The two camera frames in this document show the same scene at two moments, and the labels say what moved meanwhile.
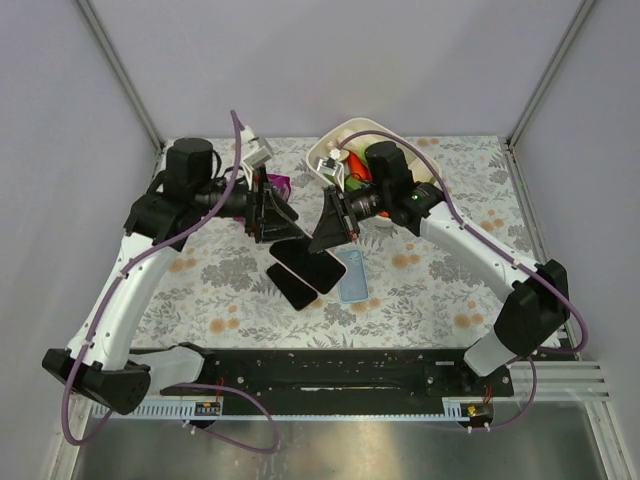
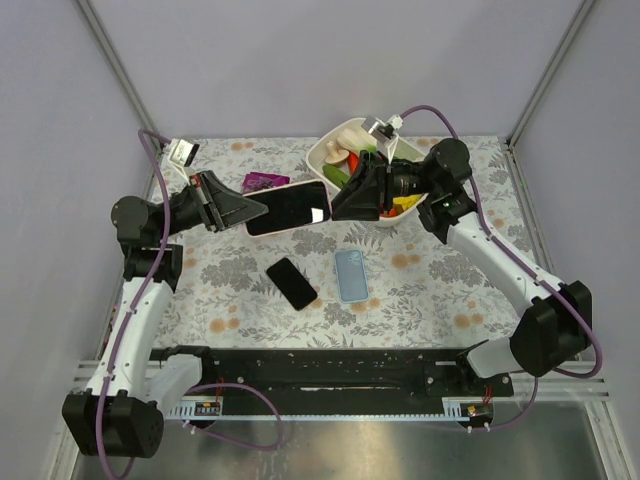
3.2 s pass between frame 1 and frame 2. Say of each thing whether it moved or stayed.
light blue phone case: stayed
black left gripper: moved
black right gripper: moved
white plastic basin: stayed
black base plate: stayed
